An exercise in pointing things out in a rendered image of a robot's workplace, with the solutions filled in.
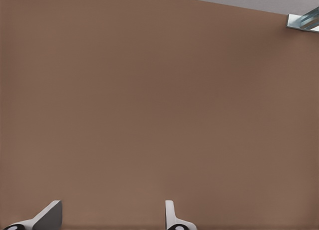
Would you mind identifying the silver frame post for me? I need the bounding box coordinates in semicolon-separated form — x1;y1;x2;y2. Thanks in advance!
286;5;319;32

